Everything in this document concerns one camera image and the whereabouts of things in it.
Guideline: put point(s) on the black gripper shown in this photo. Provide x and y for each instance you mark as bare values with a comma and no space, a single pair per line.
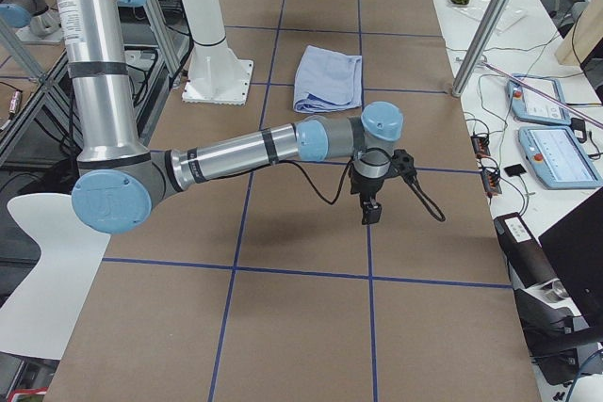
366,186

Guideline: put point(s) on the light blue striped shirt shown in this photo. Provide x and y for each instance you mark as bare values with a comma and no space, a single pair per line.
327,81

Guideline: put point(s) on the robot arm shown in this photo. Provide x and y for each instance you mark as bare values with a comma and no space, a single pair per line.
19,13
121,181

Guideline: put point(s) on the brown paper table cover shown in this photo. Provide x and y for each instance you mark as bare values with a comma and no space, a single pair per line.
253,289

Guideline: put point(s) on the long reacher grabber tool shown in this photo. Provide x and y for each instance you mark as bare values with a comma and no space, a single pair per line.
519,82

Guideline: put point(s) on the blue teach pendant far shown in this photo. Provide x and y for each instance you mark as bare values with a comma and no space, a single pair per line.
531,107

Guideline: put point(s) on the blue teach pendant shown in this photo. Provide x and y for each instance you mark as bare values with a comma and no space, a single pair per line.
557,158
531,107

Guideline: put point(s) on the blue teach pendant near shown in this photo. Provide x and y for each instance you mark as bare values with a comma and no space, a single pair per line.
557,158

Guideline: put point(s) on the white chair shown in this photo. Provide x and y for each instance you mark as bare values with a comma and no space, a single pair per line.
38,319

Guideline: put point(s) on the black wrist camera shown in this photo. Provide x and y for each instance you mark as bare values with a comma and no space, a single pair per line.
404,165

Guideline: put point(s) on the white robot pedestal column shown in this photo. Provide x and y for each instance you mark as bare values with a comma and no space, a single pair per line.
215,74

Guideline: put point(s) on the grey aluminium frame post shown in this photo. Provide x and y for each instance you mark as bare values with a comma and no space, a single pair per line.
483,34

